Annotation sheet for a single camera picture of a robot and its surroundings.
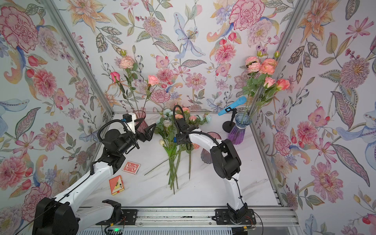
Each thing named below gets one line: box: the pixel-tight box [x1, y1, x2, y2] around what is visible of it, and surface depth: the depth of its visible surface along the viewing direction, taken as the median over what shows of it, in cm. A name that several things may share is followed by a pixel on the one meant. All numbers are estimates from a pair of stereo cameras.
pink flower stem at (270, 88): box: [252, 76, 278, 113], surface depth 80 cm
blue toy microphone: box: [217, 95, 248, 117], surface depth 100 cm
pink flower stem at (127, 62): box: [114, 55, 140, 113], surface depth 88 cm
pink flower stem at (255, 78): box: [241, 56, 267, 124], surface depth 84 cm
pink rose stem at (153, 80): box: [142, 74, 161, 112], surface depth 80 cm
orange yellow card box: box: [109, 174, 125, 196], surface depth 84 cm
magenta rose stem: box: [110, 71, 133, 113], surface depth 82 cm
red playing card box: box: [121, 161, 141, 175], surface depth 92 cm
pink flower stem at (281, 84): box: [258, 78, 291, 109], surface depth 79 cm
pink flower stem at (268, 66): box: [259, 50, 281, 76], surface depth 78 cm
